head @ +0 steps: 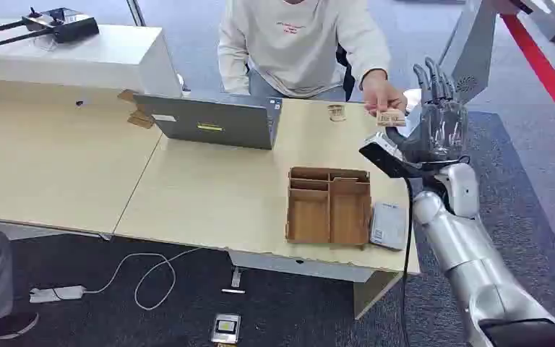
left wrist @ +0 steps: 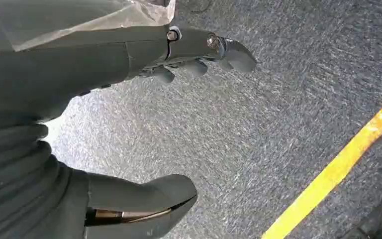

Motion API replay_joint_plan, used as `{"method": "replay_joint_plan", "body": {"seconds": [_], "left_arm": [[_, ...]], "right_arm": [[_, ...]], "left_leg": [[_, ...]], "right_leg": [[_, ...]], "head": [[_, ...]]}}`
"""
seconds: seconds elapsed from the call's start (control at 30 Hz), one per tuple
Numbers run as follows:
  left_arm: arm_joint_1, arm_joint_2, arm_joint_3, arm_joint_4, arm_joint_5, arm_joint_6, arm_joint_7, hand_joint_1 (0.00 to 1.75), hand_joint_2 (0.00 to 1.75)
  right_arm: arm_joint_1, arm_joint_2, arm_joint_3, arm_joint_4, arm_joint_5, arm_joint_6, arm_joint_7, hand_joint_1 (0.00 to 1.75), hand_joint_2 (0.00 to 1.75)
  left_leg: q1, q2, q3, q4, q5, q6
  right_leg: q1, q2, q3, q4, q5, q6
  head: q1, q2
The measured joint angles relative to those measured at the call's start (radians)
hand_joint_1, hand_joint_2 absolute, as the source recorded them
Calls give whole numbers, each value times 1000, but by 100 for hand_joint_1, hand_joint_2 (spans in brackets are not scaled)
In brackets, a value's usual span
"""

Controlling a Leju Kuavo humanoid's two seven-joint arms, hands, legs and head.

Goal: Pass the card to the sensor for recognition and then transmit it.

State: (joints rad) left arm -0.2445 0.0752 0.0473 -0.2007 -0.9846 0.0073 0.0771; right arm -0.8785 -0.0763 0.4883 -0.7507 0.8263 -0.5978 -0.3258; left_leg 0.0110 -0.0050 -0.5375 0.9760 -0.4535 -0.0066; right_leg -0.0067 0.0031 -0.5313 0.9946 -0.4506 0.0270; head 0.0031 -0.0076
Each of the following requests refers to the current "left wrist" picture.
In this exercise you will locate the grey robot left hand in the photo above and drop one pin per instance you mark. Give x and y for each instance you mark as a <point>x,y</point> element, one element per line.
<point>79,66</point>

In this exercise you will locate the dark block object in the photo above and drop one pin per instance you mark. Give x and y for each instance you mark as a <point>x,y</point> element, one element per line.
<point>380,221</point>

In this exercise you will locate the clear plastic bag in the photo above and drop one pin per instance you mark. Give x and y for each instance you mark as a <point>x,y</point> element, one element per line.
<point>79,14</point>

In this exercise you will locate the yellow tape strip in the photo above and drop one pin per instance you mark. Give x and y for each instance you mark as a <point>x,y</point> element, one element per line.
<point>326,178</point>

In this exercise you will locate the ribbed grey left arm sleeve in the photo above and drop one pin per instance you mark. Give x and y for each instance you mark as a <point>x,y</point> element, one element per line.
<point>16,184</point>

